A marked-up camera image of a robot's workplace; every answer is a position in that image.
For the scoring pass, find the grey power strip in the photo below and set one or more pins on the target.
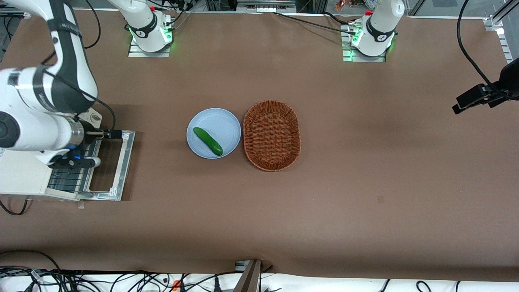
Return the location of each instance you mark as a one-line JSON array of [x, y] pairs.
[[265, 7]]

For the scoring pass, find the aluminium frame post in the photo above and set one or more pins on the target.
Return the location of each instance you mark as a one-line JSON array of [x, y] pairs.
[[249, 280]]

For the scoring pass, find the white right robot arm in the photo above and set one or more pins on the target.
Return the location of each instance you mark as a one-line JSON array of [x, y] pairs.
[[69, 61]]

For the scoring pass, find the light blue round plate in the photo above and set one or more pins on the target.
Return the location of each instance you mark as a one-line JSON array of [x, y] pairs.
[[221, 123]]

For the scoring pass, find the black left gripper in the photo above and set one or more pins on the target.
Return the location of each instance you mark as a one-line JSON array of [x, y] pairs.
[[510, 79]]

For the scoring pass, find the brown paper table cover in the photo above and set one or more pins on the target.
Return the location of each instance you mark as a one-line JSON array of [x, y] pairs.
[[365, 162]]

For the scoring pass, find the white toaster oven body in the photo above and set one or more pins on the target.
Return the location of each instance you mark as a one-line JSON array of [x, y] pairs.
[[20, 178]]

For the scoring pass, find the small clear tape piece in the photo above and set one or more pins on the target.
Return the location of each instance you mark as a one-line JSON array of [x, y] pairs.
[[80, 205]]

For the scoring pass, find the round beige oven knob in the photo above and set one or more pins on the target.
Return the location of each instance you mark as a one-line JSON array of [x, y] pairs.
[[96, 118]]

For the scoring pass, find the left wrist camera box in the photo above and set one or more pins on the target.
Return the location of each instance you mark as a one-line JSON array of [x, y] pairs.
[[496, 99]]

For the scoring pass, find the brown oval wicker basket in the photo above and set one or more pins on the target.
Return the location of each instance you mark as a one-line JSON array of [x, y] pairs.
[[271, 136]]

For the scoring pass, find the aluminium frame rail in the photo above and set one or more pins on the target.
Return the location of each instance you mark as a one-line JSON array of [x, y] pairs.
[[502, 44]]

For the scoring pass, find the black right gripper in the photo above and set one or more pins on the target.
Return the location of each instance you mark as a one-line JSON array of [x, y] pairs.
[[90, 134]]

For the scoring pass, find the green cucumber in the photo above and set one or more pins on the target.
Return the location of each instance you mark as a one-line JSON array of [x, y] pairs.
[[207, 141]]

